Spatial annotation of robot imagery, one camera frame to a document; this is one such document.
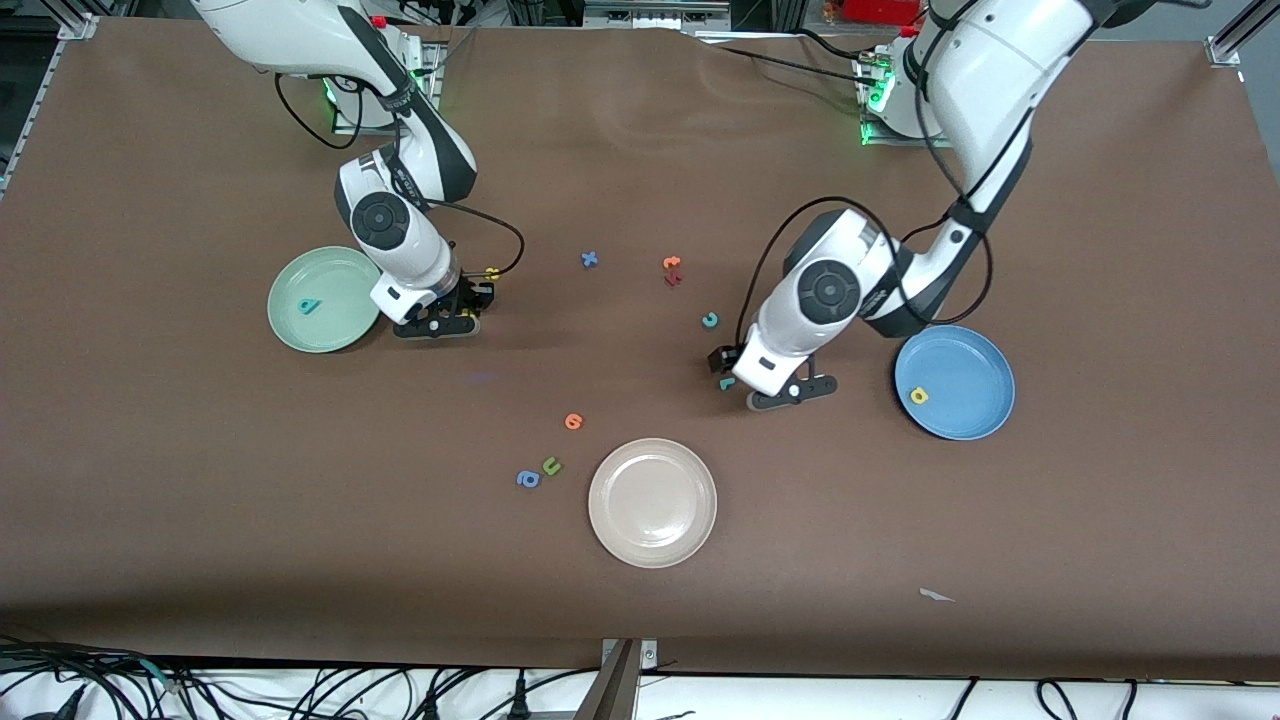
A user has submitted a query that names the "light green plate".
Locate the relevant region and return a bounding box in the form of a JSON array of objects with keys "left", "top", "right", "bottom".
[{"left": 267, "top": 246, "right": 386, "bottom": 354}]

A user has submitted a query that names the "beige plate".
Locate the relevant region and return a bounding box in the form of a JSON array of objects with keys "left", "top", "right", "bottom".
[{"left": 588, "top": 438, "right": 718, "bottom": 569}]

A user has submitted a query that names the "blue plate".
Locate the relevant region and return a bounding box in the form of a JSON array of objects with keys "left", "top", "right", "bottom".
[{"left": 894, "top": 325, "right": 1017, "bottom": 442}]

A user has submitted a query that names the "grey metal box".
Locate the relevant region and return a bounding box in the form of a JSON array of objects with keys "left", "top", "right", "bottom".
[{"left": 583, "top": 0, "right": 733, "bottom": 31}]

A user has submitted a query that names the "red object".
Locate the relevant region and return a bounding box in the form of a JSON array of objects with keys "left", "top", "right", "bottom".
[{"left": 843, "top": 0, "right": 923, "bottom": 25}]

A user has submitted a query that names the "brown table cover sheet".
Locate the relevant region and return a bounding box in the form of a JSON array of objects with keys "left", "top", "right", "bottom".
[{"left": 0, "top": 18, "right": 1280, "bottom": 683}]

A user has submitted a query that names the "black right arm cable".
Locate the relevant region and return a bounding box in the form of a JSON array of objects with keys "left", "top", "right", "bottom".
[{"left": 272, "top": 70, "right": 526, "bottom": 281}]

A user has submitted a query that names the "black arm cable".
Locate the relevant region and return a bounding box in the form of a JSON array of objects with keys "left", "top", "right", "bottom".
[
  {"left": 272, "top": 70, "right": 526, "bottom": 281},
  {"left": 735, "top": 0, "right": 1036, "bottom": 351}
]

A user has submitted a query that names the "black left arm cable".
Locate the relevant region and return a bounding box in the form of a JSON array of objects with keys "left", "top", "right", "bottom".
[{"left": 735, "top": 0, "right": 1036, "bottom": 351}]

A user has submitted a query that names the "grey metal bracket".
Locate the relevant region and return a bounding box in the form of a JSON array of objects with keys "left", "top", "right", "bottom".
[{"left": 575, "top": 638, "right": 661, "bottom": 720}]

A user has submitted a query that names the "aluminium frame rail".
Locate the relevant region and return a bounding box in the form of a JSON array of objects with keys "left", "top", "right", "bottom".
[
  {"left": 1205, "top": 0, "right": 1280, "bottom": 69},
  {"left": 0, "top": 0, "right": 101, "bottom": 196}
]

